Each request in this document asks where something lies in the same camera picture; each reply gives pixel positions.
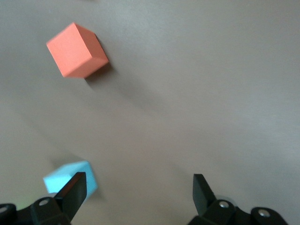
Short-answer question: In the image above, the orange foam cube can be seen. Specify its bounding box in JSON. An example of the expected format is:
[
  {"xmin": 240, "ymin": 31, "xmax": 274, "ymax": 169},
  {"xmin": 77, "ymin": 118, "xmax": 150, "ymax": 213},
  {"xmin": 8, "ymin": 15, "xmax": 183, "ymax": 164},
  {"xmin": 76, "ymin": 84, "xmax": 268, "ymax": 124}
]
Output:
[{"xmin": 46, "ymin": 22, "xmax": 110, "ymax": 79}]

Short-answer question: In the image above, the blue foam cube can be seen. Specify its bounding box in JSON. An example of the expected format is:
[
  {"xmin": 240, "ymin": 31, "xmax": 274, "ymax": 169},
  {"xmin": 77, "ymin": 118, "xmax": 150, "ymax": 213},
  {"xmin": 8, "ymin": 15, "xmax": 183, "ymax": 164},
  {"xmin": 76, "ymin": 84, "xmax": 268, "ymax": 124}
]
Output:
[{"xmin": 43, "ymin": 161, "xmax": 98, "ymax": 204}]

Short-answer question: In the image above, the brown paper table cover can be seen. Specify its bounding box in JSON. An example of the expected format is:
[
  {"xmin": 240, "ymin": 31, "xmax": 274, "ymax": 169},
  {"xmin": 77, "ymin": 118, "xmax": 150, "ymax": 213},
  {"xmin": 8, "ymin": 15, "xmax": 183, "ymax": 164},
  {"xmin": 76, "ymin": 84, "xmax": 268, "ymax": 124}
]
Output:
[{"xmin": 0, "ymin": 0, "xmax": 300, "ymax": 225}]

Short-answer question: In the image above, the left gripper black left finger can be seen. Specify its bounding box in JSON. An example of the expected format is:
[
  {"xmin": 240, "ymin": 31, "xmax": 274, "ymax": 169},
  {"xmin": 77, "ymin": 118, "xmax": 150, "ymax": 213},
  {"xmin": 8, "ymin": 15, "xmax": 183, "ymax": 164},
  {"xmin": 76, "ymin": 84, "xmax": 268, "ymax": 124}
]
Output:
[{"xmin": 30, "ymin": 172, "xmax": 87, "ymax": 225}]

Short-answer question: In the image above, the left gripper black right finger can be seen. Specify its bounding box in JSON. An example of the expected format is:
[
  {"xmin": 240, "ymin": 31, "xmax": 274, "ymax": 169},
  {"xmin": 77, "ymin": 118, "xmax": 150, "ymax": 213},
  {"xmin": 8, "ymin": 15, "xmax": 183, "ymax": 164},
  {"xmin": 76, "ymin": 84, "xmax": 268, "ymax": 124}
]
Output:
[{"xmin": 189, "ymin": 173, "xmax": 237, "ymax": 225}]

